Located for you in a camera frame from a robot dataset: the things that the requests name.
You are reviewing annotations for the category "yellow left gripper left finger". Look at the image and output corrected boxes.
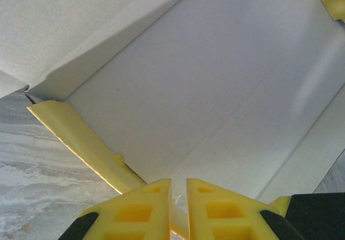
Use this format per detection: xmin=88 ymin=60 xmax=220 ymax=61
xmin=58 ymin=178 xmax=173 ymax=240

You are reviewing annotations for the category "white and yellow paper box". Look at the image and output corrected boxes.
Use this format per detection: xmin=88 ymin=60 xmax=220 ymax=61
xmin=0 ymin=0 xmax=345 ymax=239

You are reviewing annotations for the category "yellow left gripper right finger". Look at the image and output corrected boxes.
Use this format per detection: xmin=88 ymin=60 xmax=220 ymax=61
xmin=185 ymin=177 xmax=305 ymax=240

